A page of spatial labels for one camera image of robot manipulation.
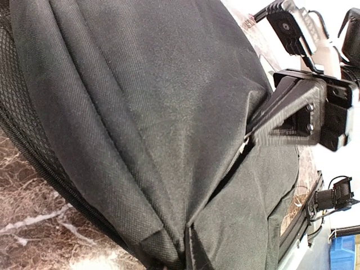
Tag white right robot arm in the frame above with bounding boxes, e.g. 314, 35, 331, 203
245, 1, 359, 151

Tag black student backpack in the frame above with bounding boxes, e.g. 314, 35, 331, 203
1, 1, 299, 269

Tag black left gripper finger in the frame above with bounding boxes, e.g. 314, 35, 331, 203
185, 224, 213, 270

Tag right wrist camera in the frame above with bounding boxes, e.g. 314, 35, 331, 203
253, 0, 343, 75

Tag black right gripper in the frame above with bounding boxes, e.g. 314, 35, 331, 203
249, 69, 359, 152

